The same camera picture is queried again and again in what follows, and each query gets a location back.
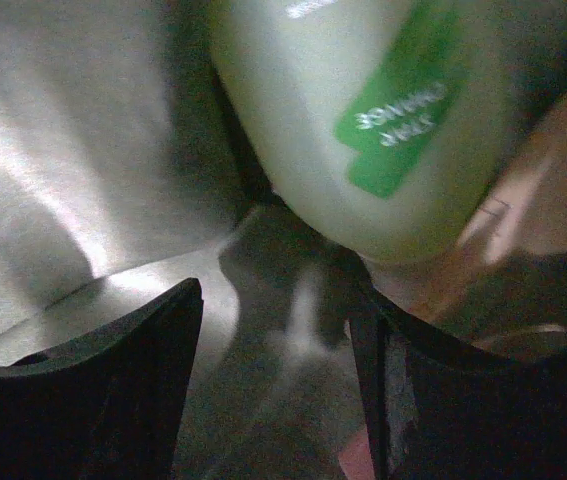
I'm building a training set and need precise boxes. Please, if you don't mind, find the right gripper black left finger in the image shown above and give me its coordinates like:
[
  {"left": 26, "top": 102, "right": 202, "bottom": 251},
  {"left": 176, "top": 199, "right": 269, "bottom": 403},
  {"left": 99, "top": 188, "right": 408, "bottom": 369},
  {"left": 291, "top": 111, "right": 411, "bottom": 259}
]
[{"left": 0, "top": 278, "right": 203, "bottom": 479}]

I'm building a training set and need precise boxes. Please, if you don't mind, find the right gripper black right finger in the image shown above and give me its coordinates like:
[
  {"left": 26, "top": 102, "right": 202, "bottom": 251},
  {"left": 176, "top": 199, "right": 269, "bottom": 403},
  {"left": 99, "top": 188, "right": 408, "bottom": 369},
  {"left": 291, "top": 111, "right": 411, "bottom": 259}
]
[{"left": 350, "top": 291, "right": 567, "bottom": 479}]

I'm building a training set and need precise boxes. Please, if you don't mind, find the olive green canvas bag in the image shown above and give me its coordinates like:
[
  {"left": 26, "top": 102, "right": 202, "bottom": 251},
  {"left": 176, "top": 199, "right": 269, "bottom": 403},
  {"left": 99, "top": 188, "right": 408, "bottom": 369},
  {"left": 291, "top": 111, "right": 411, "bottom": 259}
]
[{"left": 0, "top": 1, "right": 567, "bottom": 479}]

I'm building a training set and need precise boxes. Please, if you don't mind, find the orange bottle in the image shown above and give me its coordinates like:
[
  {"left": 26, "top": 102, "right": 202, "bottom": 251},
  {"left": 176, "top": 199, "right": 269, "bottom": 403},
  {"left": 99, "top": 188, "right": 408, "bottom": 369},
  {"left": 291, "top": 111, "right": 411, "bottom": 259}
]
[{"left": 370, "top": 94, "right": 567, "bottom": 345}]

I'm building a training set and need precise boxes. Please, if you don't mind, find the green lotion bottle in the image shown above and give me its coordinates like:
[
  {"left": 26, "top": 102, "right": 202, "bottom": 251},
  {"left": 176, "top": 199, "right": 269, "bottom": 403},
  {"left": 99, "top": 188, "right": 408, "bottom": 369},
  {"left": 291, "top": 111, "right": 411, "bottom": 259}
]
[{"left": 208, "top": 1, "right": 512, "bottom": 264}]

